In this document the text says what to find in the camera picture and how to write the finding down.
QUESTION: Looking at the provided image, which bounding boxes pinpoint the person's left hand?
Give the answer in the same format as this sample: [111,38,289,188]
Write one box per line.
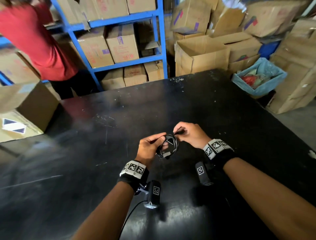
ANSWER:
[134,132,167,170]

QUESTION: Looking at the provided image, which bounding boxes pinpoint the person's right hand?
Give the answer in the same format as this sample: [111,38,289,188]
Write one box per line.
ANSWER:
[173,122,212,150]

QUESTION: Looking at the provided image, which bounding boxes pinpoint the black cable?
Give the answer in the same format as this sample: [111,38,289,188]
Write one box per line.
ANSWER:
[156,134,179,159]

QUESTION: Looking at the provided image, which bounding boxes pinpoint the person's right forearm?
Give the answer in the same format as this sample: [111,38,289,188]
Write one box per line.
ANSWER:
[223,157,316,240]

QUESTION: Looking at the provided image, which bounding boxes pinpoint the person's left forearm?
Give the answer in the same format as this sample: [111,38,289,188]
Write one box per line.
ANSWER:
[71,182,135,240]

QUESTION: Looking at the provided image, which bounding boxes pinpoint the right wristband with marker tags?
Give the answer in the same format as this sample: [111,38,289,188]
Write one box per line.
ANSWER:
[203,139,238,169]

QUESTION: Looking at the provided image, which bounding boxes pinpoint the wristband with marker tags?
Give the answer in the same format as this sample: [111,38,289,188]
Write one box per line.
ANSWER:
[203,139,238,169]
[117,160,150,193]

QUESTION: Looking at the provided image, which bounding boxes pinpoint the left wristband with marker tags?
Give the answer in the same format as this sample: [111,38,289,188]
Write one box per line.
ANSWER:
[117,160,150,193]

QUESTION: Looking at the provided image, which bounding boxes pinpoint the large open plain cardboard box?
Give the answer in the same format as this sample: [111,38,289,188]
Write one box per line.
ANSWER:
[174,35,230,77]

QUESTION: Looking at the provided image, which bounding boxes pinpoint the colourful trash wrappers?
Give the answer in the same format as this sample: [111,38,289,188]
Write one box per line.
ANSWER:
[240,69,266,89]

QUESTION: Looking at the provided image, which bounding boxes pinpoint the blue metal shelf rack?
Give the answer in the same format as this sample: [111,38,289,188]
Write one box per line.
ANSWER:
[0,0,169,92]

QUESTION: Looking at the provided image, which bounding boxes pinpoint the row of printed cardboard boxes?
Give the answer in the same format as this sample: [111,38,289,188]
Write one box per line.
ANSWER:
[0,0,165,91]

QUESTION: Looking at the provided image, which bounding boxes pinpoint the blue plastic bag bin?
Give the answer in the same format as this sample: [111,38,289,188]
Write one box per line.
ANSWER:
[231,57,288,97]

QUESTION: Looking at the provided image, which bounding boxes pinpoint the pile of brown cardboard boxes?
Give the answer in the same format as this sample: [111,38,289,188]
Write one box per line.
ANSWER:
[164,0,312,75]

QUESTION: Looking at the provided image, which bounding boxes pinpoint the open box with diamond label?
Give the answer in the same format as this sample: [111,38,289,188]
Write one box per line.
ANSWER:
[0,82,60,144]

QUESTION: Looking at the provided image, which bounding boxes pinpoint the stack of flattened cardboard sheets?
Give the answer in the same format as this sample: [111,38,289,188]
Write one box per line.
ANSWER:
[266,17,316,115]

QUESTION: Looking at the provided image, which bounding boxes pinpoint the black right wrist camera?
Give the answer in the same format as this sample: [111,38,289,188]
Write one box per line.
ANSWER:
[195,161,215,186]

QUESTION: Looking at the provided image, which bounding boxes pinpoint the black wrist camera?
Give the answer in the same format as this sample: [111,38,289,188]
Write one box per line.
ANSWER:
[138,180,161,210]
[195,161,215,186]

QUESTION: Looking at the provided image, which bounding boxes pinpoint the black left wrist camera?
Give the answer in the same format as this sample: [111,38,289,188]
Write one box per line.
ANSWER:
[138,180,161,210]

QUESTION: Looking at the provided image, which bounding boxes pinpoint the thin black camera cord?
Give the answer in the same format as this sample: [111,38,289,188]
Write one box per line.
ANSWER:
[118,200,146,240]

